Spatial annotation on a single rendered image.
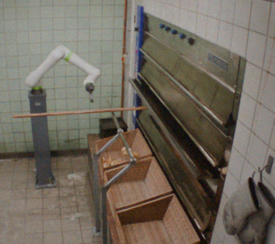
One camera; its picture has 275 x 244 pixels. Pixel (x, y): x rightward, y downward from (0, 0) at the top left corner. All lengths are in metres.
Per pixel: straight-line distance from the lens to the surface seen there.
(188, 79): 2.26
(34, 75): 3.37
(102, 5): 4.13
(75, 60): 3.39
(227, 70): 1.80
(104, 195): 2.53
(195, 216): 2.30
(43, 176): 4.07
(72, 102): 4.39
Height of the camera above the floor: 2.44
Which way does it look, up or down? 22 degrees down
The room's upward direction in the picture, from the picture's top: 3 degrees clockwise
